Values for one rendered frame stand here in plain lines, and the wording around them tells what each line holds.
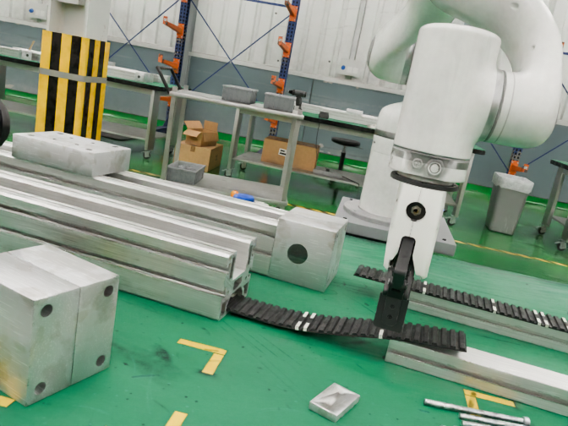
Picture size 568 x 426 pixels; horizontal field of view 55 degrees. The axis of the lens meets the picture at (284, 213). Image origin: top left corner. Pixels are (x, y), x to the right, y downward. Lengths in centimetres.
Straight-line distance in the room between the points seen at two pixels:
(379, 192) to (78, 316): 87
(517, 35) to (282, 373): 44
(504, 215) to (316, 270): 504
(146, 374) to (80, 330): 8
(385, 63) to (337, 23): 721
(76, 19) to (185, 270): 353
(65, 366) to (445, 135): 42
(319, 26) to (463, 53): 788
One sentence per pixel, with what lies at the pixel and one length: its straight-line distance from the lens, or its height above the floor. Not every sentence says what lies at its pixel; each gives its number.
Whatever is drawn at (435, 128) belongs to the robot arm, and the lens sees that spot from 58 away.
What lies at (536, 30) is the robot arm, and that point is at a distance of 65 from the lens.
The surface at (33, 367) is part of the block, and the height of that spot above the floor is 81.
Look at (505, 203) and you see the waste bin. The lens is 577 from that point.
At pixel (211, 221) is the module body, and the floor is 84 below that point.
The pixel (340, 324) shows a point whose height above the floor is 80.
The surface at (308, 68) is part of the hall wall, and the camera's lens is 842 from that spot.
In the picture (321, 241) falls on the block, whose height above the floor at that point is 86.
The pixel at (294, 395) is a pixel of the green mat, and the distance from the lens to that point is 57.
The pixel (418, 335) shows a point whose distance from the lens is 67.
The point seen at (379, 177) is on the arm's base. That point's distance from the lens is 125.
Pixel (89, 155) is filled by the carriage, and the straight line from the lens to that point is 94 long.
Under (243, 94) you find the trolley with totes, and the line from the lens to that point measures 383.
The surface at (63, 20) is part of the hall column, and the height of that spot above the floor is 118.
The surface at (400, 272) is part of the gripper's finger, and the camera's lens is 57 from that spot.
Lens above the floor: 107
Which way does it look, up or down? 13 degrees down
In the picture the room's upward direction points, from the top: 11 degrees clockwise
